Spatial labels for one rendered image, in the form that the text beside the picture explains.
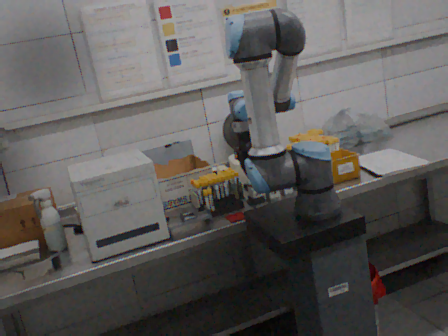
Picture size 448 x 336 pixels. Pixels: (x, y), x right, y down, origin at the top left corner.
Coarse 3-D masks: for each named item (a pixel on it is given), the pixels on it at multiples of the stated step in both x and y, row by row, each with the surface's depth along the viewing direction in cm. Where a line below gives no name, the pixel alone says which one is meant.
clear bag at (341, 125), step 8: (344, 112) 257; (328, 120) 259; (336, 120) 254; (344, 120) 254; (352, 120) 261; (328, 128) 254; (336, 128) 251; (344, 128) 251; (352, 128) 256; (336, 136) 251; (344, 136) 251; (352, 136) 255; (344, 144) 252; (352, 144) 255
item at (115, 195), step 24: (72, 168) 183; (96, 168) 175; (120, 168) 170; (144, 168) 172; (96, 192) 168; (120, 192) 171; (144, 192) 174; (96, 216) 170; (120, 216) 172; (144, 216) 175; (168, 216) 189; (96, 240) 171; (120, 240) 174; (144, 240) 177
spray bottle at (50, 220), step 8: (40, 192) 183; (48, 192) 187; (32, 200) 180; (40, 200) 184; (48, 200) 186; (48, 208) 186; (40, 216) 183; (48, 216) 185; (56, 216) 187; (48, 224) 185; (56, 224) 186; (48, 232) 186; (56, 232) 187; (64, 232) 191; (48, 240) 187; (56, 240) 187; (64, 240) 190; (48, 248) 189; (56, 248) 188; (64, 248) 189
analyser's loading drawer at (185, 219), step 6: (192, 210) 187; (210, 210) 185; (180, 216) 187; (186, 216) 188; (192, 216) 187; (198, 216) 186; (204, 216) 185; (210, 216) 185; (168, 222) 186; (174, 222) 185; (180, 222) 183; (186, 222) 183; (192, 222) 184; (168, 228) 181; (174, 228) 182
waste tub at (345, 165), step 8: (336, 152) 217; (344, 152) 216; (352, 152) 210; (336, 160) 203; (344, 160) 204; (352, 160) 206; (336, 168) 204; (344, 168) 205; (352, 168) 206; (336, 176) 205; (344, 176) 206; (352, 176) 207; (360, 176) 208
